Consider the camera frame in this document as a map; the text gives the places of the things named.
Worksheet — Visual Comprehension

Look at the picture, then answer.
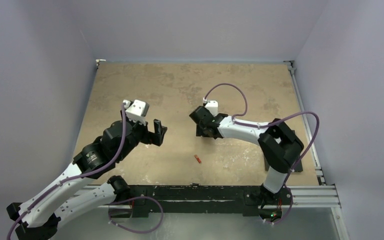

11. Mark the purple loop cable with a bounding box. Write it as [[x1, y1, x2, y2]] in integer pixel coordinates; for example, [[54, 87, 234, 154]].
[[107, 196, 164, 235]]

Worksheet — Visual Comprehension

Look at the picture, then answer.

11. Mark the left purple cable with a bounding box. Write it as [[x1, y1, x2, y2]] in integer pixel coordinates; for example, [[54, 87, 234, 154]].
[[6, 101, 128, 240]]

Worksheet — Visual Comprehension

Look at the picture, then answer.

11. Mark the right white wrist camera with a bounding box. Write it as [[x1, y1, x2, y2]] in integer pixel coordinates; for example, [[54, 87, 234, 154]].
[[202, 98, 219, 117]]

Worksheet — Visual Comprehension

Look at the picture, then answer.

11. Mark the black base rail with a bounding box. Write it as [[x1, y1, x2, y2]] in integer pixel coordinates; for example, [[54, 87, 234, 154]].
[[128, 185, 279, 218]]

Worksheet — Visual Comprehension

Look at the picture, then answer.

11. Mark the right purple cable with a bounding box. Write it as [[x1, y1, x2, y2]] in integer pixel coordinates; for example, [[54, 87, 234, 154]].
[[203, 82, 321, 226]]

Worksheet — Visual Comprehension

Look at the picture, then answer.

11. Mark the black perforated box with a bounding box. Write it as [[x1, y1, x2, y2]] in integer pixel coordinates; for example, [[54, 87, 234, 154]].
[[262, 145, 303, 174]]

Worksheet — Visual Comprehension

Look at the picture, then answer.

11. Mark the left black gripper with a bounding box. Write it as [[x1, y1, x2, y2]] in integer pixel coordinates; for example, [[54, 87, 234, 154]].
[[117, 108, 167, 161]]

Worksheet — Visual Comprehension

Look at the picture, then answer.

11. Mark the red AAA battery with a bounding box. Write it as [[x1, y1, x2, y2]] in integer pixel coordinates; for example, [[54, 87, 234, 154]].
[[194, 154, 202, 164]]

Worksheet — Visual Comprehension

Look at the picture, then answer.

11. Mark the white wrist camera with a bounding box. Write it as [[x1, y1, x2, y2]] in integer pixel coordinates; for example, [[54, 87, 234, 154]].
[[202, 98, 219, 117], [122, 99, 150, 126]]

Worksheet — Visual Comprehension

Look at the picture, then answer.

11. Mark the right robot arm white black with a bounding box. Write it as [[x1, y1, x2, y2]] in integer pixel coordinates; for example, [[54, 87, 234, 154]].
[[189, 106, 304, 204]]

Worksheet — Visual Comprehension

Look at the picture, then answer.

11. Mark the aluminium frame rail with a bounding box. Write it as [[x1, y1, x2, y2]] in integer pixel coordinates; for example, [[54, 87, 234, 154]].
[[283, 60, 341, 209]]

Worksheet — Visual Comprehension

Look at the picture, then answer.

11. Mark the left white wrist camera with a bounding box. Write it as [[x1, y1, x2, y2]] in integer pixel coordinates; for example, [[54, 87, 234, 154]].
[[122, 99, 150, 126]]

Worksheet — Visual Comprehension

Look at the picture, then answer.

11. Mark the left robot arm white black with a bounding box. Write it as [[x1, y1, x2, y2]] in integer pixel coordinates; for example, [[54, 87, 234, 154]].
[[6, 117, 168, 240]]

